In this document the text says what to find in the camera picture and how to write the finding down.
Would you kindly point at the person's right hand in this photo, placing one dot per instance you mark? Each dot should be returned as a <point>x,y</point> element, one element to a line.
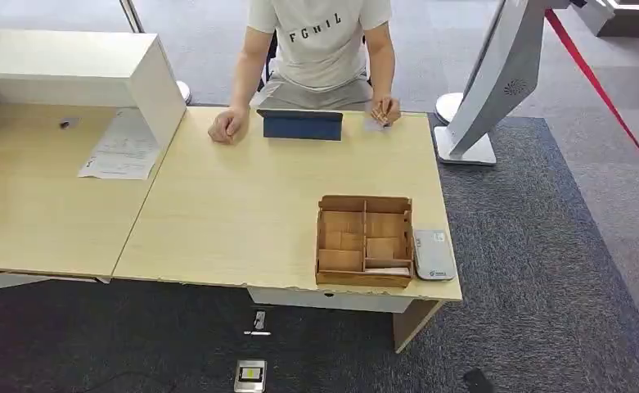
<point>227,126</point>

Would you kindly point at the person's left hand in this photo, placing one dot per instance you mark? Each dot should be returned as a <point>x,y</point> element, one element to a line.
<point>390,108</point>

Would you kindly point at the white card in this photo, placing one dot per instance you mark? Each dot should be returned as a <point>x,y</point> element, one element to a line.
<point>372,127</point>
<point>387,271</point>

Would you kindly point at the round white stanchion base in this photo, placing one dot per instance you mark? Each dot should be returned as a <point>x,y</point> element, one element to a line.
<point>446,106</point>

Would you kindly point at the tablet in blue case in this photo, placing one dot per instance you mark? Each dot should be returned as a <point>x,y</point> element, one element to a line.
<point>301,127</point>

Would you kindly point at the black chair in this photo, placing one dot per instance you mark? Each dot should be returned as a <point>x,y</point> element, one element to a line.
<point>270,54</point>

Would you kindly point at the person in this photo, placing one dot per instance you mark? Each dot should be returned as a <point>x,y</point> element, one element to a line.
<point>319,54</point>

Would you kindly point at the printed paper sheet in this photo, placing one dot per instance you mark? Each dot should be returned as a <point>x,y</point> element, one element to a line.
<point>124,152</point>

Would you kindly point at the white kiosk display stand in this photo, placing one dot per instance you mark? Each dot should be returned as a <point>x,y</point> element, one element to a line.
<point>500,70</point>

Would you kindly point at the pale grey card reader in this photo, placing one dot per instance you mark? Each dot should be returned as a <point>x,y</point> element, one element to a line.
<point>434,255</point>

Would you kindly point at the wooden card box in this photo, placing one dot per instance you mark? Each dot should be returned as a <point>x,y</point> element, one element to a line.
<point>346,260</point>

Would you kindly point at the white desk shelf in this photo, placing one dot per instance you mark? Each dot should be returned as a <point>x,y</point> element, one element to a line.
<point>64,59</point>

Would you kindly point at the dark grey rug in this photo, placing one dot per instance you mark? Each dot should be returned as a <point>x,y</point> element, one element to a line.
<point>547,217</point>

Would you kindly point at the white desk drawer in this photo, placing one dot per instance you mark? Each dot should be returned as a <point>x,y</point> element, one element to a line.
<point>324,299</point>

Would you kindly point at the small silver floor plate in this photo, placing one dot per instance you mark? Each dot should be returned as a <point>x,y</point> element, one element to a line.
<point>258,322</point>

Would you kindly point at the red barrier belt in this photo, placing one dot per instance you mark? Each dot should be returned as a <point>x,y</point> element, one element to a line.
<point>595,84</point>

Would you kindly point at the wooden desk leg panel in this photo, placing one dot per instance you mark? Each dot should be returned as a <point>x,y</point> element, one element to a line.
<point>408,325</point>

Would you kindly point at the silver floor socket box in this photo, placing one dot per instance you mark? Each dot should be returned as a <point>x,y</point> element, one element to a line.
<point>250,375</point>

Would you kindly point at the white and dark platform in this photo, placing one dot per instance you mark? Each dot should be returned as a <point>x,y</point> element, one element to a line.
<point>628,19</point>

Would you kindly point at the white stanchion post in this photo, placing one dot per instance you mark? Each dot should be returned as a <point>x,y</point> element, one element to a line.
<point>132,16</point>

